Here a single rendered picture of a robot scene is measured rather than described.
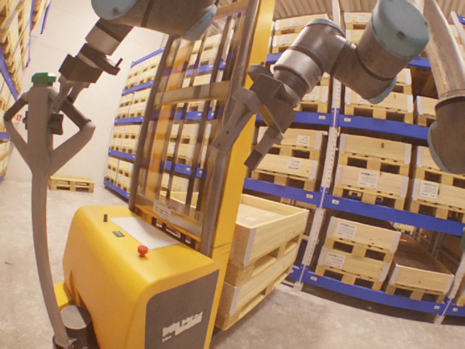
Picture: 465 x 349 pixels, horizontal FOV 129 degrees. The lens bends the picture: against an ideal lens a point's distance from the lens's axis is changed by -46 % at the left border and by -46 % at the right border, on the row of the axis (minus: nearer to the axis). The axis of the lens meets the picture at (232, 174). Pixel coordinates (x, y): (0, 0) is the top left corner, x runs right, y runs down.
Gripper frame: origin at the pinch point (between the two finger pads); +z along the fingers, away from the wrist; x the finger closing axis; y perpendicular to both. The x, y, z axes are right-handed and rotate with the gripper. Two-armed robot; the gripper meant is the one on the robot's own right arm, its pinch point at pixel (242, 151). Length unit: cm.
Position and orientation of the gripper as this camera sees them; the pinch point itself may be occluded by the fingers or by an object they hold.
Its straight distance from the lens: 38.8
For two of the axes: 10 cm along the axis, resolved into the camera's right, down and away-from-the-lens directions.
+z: -5.7, 8.1, 1.1
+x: 4.3, 1.8, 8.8
